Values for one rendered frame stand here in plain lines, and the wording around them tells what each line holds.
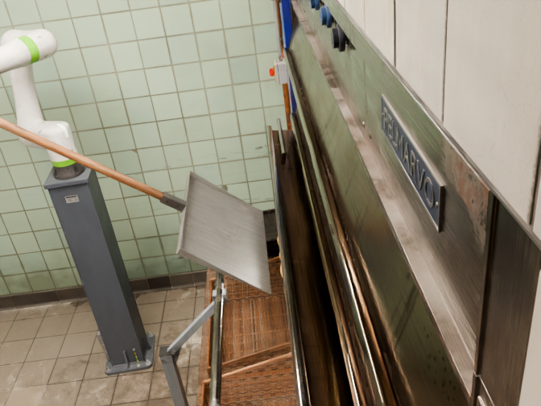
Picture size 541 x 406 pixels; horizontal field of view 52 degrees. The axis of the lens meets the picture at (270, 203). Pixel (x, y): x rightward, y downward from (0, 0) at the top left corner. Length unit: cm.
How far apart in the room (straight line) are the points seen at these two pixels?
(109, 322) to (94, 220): 64
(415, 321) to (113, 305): 252
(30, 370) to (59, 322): 40
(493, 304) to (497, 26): 18
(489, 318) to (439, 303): 16
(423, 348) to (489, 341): 24
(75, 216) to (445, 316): 239
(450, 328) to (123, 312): 267
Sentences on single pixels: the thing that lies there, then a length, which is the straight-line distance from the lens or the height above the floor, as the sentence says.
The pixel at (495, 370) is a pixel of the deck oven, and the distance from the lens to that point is 44.
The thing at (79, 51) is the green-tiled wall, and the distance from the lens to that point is 322.
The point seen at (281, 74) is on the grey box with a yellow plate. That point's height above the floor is 146.
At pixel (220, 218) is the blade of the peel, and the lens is 215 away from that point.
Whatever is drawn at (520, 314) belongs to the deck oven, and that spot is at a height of 204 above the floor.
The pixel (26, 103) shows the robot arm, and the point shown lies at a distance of 280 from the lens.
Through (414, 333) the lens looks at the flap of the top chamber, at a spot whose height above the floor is 180.
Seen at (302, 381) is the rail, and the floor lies 143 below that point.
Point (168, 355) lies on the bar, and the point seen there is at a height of 95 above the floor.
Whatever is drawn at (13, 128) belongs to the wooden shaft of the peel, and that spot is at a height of 168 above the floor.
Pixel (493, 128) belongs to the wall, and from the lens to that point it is 37.
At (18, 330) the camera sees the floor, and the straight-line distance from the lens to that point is 398.
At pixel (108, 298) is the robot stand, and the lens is 308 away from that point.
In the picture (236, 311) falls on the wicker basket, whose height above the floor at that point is 60.
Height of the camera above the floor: 229
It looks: 30 degrees down
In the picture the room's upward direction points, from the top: 8 degrees counter-clockwise
